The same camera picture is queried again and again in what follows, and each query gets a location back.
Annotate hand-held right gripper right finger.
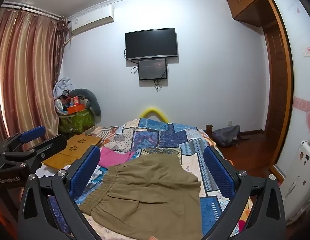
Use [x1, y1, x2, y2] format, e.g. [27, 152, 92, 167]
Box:
[202, 145, 286, 240]

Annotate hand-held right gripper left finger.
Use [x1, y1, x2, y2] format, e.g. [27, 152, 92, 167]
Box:
[17, 145, 105, 240]

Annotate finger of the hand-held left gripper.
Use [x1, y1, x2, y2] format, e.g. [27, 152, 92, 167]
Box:
[0, 126, 46, 153]
[10, 134, 68, 167]

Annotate khaki pants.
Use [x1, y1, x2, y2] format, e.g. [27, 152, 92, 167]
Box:
[79, 152, 204, 240]

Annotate white bedsheet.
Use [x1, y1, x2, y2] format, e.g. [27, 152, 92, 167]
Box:
[35, 161, 55, 178]

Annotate pink folded cloth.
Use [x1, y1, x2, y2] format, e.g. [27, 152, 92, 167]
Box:
[98, 147, 136, 168]

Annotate green fabric bag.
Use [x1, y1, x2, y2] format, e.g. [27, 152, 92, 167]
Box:
[58, 107, 95, 134]

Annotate grey backpack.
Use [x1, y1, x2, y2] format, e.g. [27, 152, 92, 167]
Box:
[212, 125, 241, 147]

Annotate orange box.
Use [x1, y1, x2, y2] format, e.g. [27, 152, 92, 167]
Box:
[67, 104, 86, 114]

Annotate pale clothes pile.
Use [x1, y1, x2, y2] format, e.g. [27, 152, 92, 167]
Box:
[53, 77, 72, 98]

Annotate grey pillow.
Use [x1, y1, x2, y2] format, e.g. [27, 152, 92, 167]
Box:
[70, 88, 102, 117]

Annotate orange pink bedsheet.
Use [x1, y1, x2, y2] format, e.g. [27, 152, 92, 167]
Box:
[236, 197, 256, 240]

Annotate striped brown curtain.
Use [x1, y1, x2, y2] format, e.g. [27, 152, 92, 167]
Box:
[0, 6, 70, 155]

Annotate patchwork printed blanket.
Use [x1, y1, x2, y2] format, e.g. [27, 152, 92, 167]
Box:
[49, 119, 253, 240]

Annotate white appliance with stickers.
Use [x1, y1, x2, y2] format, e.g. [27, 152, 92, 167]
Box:
[277, 140, 310, 230]

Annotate yellow foam tube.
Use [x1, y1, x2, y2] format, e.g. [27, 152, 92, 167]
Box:
[141, 106, 170, 123]

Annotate wooden door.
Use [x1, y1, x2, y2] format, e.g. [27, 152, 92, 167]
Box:
[263, 22, 295, 160]

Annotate white pink wardrobe door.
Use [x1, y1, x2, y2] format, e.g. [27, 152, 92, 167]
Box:
[270, 0, 310, 170]

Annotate small black monitor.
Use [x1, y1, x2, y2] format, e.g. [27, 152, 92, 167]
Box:
[138, 58, 168, 81]

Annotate white air conditioner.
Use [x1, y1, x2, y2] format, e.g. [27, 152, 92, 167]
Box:
[69, 5, 115, 35]

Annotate wooden upper cabinet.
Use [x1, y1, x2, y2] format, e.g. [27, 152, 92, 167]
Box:
[226, 0, 270, 28]

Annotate black wall television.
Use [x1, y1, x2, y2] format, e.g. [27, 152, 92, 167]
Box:
[125, 28, 178, 61]

